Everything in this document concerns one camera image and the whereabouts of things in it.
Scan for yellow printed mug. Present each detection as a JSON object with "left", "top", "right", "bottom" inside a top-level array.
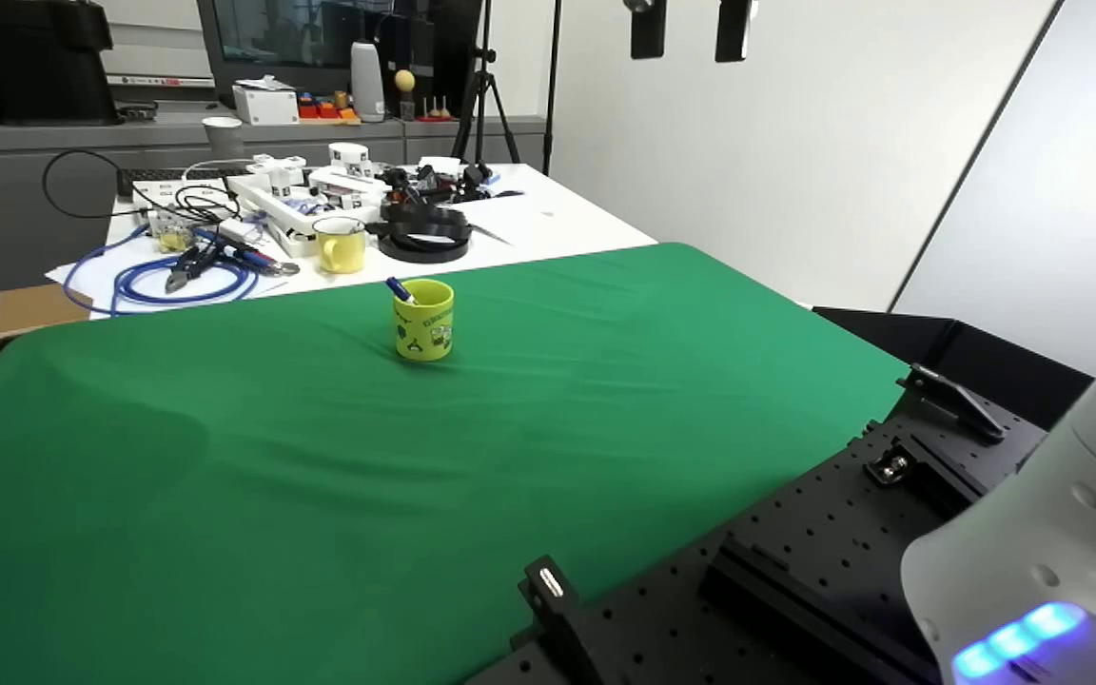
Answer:
[{"left": 389, "top": 275, "right": 460, "bottom": 370}]

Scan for plain yellow mug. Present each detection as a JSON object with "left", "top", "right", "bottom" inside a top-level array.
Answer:
[{"left": 311, "top": 217, "right": 373, "bottom": 277}]

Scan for white work table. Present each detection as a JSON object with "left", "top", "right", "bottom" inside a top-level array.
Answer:
[{"left": 44, "top": 162, "right": 659, "bottom": 319}]

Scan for black round case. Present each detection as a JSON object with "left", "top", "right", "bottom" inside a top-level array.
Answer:
[{"left": 373, "top": 202, "right": 477, "bottom": 268}]

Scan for black clamp with silver label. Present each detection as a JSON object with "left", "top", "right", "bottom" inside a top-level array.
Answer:
[{"left": 516, "top": 552, "right": 606, "bottom": 685}]

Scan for thin black stand pole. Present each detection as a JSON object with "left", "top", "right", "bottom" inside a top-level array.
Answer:
[{"left": 535, "top": 0, "right": 567, "bottom": 179}]

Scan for white parts tray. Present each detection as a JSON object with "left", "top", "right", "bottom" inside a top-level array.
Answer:
[{"left": 223, "top": 167, "right": 393, "bottom": 243}]

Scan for silver hand tool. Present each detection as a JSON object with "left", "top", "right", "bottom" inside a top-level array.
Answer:
[{"left": 218, "top": 217, "right": 303, "bottom": 277}]

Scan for black perforated breadboard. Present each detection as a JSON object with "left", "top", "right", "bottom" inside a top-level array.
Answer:
[{"left": 463, "top": 376, "right": 1050, "bottom": 685}]

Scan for white cylinder speaker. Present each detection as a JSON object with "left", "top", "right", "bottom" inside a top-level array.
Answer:
[{"left": 346, "top": 39, "right": 389, "bottom": 127}]

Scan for green table cloth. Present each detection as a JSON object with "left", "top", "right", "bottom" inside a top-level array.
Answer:
[{"left": 0, "top": 239, "right": 914, "bottom": 685}]

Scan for red orange small items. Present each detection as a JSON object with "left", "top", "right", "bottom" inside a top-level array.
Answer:
[{"left": 295, "top": 87, "right": 364, "bottom": 130}]

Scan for white small bowl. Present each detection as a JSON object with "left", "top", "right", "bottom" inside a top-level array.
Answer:
[{"left": 196, "top": 111, "right": 246, "bottom": 162}]

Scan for small yellowish clear cup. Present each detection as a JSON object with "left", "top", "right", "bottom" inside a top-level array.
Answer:
[{"left": 147, "top": 207, "right": 196, "bottom": 257}]

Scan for black computer monitor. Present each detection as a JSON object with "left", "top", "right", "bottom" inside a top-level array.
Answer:
[{"left": 195, "top": 0, "right": 484, "bottom": 111}]

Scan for black office chair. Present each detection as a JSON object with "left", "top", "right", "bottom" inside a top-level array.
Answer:
[{"left": 0, "top": 0, "right": 158, "bottom": 130}]

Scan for black camera tripod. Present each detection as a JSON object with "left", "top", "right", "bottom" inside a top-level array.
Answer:
[{"left": 449, "top": 0, "right": 526, "bottom": 167}]

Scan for black hanging wall item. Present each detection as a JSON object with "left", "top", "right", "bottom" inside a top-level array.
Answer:
[
  {"left": 628, "top": 0, "right": 673, "bottom": 60},
  {"left": 710, "top": 0, "right": 760, "bottom": 67}
]

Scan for small black mount block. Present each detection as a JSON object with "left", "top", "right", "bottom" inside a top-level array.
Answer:
[{"left": 862, "top": 445, "right": 921, "bottom": 493}]

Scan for dark handled pliers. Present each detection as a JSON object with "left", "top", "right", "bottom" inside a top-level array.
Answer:
[{"left": 165, "top": 237, "right": 228, "bottom": 296}]

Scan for black flat angled bracket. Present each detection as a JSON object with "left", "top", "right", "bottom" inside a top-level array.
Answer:
[{"left": 897, "top": 361, "right": 1011, "bottom": 445}]

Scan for blue cable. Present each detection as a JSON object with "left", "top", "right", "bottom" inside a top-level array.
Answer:
[{"left": 59, "top": 226, "right": 267, "bottom": 319}]

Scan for thin black cable loop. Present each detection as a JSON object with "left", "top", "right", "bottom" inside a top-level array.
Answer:
[{"left": 38, "top": 144, "right": 142, "bottom": 228}]

